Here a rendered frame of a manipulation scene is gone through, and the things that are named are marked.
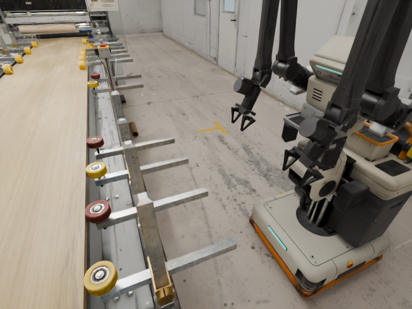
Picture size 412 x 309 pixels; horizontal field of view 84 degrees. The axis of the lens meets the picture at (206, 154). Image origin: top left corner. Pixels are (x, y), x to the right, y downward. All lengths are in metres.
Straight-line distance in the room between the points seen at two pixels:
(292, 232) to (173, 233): 0.87
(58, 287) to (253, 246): 1.35
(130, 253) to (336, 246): 1.18
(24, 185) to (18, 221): 0.20
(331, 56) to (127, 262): 1.13
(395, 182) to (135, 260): 1.21
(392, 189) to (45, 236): 1.41
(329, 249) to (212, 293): 0.76
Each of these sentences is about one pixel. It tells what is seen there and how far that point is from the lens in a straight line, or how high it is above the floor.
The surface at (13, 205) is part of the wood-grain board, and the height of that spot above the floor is 0.90.
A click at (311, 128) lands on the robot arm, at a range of 0.73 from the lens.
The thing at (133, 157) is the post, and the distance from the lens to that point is 0.71.
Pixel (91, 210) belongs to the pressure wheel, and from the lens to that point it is 0.91.
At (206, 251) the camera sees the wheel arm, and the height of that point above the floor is 0.82.
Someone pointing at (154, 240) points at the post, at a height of 1.05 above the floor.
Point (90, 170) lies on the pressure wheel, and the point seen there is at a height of 0.91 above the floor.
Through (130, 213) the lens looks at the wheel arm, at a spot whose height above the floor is 0.85.
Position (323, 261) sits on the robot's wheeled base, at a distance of 1.57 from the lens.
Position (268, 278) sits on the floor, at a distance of 1.75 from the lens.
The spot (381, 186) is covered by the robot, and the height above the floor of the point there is 0.76.
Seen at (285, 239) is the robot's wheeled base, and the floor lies 0.28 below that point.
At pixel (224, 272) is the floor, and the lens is 1.72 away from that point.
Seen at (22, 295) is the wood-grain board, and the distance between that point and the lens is 0.81.
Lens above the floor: 1.52
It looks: 35 degrees down
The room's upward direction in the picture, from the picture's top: straight up
